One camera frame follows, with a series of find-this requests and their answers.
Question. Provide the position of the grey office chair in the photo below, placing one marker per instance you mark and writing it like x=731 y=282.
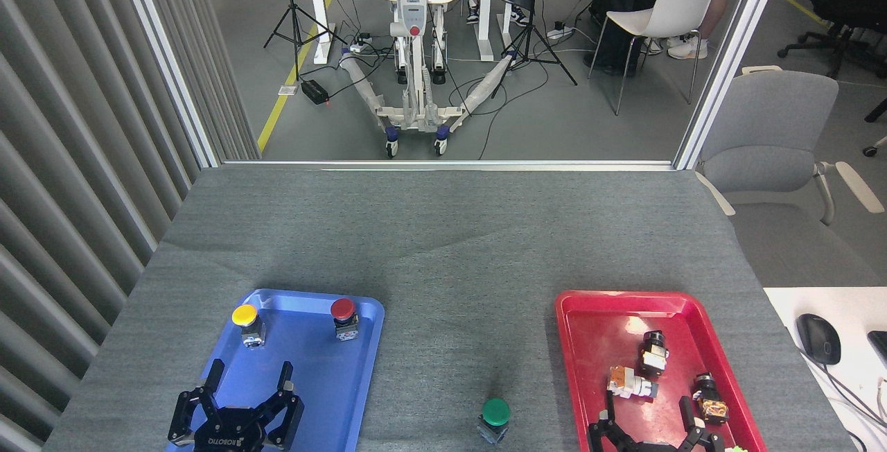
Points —
x=776 y=126

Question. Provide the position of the black tripod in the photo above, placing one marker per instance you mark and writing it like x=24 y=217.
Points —
x=296 y=22
x=532 y=29

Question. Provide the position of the white plastic chair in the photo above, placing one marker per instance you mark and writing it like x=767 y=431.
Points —
x=675 y=12

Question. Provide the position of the white side table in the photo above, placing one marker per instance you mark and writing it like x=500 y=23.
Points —
x=783 y=303

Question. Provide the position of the black power box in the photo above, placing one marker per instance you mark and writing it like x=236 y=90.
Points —
x=314 y=91

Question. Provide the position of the black chair base leg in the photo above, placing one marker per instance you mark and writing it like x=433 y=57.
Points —
x=876 y=111

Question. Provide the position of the silver frame rail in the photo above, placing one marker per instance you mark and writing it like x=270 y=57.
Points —
x=450 y=164

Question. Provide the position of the grey ribbed partition panel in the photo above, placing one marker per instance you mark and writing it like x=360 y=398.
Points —
x=69 y=126

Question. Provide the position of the grey felt table cover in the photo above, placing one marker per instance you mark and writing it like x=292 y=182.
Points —
x=450 y=244

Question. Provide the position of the red push button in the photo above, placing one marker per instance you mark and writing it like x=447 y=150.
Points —
x=342 y=308

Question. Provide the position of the yellow push button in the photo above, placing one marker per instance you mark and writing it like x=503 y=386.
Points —
x=244 y=314

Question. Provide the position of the green push button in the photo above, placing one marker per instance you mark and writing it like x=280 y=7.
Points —
x=496 y=410

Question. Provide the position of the white power strip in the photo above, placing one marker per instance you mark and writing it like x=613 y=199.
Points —
x=360 y=41
x=560 y=31

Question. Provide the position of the blue plastic tray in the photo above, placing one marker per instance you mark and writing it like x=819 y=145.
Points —
x=326 y=383

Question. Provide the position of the black flat device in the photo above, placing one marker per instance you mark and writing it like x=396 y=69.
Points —
x=880 y=346

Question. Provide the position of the red plastic tray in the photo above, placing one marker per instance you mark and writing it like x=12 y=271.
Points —
x=603 y=334

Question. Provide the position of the black and orange switch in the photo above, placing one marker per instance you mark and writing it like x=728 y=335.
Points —
x=709 y=400

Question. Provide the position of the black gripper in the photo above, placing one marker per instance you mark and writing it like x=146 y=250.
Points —
x=232 y=431
x=655 y=448

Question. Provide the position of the black office chair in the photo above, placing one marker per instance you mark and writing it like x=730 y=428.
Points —
x=842 y=5

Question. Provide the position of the silver frame post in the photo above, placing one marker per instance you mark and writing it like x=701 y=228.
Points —
x=166 y=64
x=727 y=64

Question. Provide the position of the orange and white switch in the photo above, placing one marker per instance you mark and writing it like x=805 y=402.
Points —
x=627 y=383

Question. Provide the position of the black and white switch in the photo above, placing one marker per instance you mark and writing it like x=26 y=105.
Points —
x=653 y=356

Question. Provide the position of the black computer mouse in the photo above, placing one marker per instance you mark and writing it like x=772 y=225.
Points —
x=818 y=337

